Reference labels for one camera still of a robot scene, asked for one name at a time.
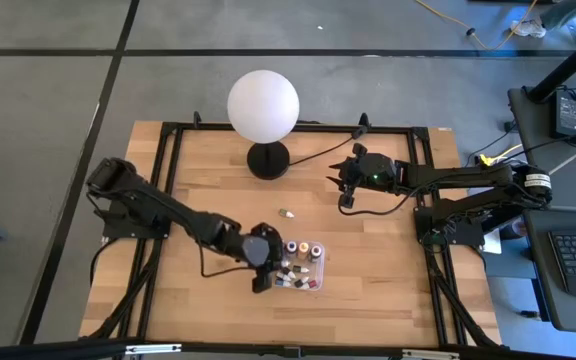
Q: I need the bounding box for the person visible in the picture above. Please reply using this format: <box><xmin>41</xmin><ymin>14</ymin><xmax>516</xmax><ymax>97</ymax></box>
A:
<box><xmin>510</xmin><ymin>0</ymin><xmax>576</xmax><ymax>39</ymax></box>

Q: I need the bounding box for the silver frame bracket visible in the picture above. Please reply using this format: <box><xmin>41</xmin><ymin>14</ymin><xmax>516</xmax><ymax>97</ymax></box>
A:
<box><xmin>124</xmin><ymin>343</ymin><xmax>183</xmax><ymax>356</ymax></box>
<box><xmin>400</xmin><ymin>348</ymin><xmax>462</xmax><ymax>360</ymax></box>

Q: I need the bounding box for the grey desk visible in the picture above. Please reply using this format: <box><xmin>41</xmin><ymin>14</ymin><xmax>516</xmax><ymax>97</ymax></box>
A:
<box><xmin>506</xmin><ymin>85</ymin><xmax>576</xmax><ymax>335</ymax></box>

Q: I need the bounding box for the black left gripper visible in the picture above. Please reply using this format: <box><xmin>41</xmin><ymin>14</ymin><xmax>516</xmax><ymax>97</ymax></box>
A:
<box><xmin>240</xmin><ymin>222</ymin><xmax>286</xmax><ymax>279</ymax></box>

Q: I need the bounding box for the black lamp power cable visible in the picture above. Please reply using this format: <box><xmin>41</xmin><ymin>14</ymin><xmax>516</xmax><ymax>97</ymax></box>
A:
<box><xmin>287</xmin><ymin>125</ymin><xmax>370</xmax><ymax>168</ymax></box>

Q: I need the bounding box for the black power supply brick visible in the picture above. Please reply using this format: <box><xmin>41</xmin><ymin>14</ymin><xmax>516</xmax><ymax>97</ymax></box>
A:
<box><xmin>549</xmin><ymin>88</ymin><xmax>576</xmax><ymax>140</ymax></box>

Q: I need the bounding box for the black aluminium table frame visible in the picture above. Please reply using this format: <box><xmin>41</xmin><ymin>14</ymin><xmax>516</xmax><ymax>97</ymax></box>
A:
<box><xmin>78</xmin><ymin>110</ymin><xmax>503</xmax><ymax>360</ymax></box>

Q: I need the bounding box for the yellow extension cable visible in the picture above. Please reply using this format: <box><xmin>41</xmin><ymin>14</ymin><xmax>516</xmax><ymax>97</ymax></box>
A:
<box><xmin>414</xmin><ymin>0</ymin><xmax>539</xmax><ymax>51</ymax></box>

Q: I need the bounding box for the clear plastic bin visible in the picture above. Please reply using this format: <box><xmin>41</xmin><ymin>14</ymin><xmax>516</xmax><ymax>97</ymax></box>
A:
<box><xmin>272</xmin><ymin>239</ymin><xmax>326</xmax><ymax>293</ymax></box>

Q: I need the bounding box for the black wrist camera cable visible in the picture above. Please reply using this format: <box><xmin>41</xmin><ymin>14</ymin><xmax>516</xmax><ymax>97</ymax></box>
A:
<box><xmin>197</xmin><ymin>238</ymin><xmax>257</xmax><ymax>279</ymax></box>
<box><xmin>338</xmin><ymin>185</ymin><xmax>419</xmax><ymax>217</ymax></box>

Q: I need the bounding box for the white globe table lamp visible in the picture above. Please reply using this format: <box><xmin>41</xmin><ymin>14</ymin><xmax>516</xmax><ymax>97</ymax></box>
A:
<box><xmin>226</xmin><ymin>69</ymin><xmax>301</xmax><ymax>182</ymax></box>

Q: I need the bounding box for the black crossbar beam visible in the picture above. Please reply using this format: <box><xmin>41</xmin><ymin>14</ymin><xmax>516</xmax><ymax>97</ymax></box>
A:
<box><xmin>0</xmin><ymin>337</ymin><xmax>145</xmax><ymax>360</ymax></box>

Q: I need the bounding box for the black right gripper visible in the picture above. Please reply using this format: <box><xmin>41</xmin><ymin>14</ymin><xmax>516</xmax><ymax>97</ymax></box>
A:
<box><xmin>325</xmin><ymin>143</ymin><xmax>399</xmax><ymax>194</ymax></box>

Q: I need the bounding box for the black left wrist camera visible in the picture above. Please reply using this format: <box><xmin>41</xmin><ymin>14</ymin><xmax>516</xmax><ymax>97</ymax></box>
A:
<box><xmin>251</xmin><ymin>272</ymin><xmax>275</xmax><ymax>295</ymax></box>

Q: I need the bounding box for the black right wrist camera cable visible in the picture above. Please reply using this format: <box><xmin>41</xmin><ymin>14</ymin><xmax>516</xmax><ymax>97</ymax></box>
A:
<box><xmin>338</xmin><ymin>185</ymin><xmax>419</xmax><ymax>217</ymax></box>

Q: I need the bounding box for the black diagonal pole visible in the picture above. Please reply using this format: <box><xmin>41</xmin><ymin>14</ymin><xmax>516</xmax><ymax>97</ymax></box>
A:
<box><xmin>526</xmin><ymin>22</ymin><xmax>576</xmax><ymax>104</ymax></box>

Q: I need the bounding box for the black left wrist camera cable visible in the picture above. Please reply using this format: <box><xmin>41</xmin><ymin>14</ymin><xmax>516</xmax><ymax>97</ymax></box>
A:
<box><xmin>197</xmin><ymin>238</ymin><xmax>257</xmax><ymax>279</ymax></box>

